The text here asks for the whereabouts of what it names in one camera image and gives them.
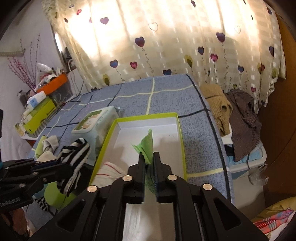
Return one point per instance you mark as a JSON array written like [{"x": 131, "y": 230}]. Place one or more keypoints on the white storage bin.
[{"x": 249, "y": 198}]

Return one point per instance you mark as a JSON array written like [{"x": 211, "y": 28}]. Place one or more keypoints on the tan knitted sweater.
[{"x": 221, "y": 107}]

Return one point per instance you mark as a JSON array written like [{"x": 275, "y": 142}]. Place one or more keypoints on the colourful plaid pillow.
[{"x": 275, "y": 220}]

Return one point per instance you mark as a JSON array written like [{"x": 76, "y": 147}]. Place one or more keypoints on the white sock bundle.
[{"x": 46, "y": 156}]

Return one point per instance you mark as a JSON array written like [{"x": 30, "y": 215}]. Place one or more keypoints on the heart pattern curtain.
[{"x": 235, "y": 44}]

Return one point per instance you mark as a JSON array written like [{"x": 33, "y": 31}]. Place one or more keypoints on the yellow-green cardboard box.
[{"x": 38, "y": 115}]

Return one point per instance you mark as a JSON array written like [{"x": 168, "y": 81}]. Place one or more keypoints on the green edged white box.
[{"x": 127, "y": 138}]

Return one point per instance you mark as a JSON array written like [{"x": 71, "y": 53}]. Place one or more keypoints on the bright green sock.
[{"x": 147, "y": 149}]

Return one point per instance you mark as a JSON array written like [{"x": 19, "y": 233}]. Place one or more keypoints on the light blue wet wipes pack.
[{"x": 94, "y": 128}]

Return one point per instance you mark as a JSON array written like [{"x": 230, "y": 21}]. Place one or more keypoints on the pink branch decoration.
[{"x": 26, "y": 70}]

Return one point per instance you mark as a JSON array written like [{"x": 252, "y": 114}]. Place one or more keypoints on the blue plaid bed sheet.
[{"x": 204, "y": 151}]

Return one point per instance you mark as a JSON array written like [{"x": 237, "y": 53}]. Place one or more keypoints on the orange plastic basin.
[{"x": 54, "y": 84}]

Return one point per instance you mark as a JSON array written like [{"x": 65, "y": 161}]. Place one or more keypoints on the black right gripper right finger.
[{"x": 201, "y": 212}]

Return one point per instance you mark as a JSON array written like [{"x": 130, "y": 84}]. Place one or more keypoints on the black white striped sock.
[{"x": 75, "y": 157}]

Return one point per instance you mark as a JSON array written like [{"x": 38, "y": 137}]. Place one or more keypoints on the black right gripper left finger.
[{"x": 97, "y": 213}]

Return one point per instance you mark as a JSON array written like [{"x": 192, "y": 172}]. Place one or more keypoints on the green rabbit sock roll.
[{"x": 39, "y": 149}]

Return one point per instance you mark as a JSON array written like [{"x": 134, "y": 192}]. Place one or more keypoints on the beige red-striped sock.
[{"x": 107, "y": 174}]

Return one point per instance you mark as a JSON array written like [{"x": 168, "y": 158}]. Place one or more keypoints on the brown checked shirt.
[{"x": 244, "y": 122}]

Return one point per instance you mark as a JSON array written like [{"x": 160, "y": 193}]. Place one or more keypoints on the striped shallow tray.
[{"x": 44, "y": 123}]

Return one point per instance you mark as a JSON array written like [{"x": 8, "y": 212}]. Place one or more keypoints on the white side table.
[{"x": 28, "y": 137}]

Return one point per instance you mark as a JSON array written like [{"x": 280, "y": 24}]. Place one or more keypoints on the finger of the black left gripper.
[
  {"x": 51, "y": 174},
  {"x": 48, "y": 163}
]

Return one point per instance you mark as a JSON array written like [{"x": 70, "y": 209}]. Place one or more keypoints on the white blue tissue pack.
[{"x": 35, "y": 100}]

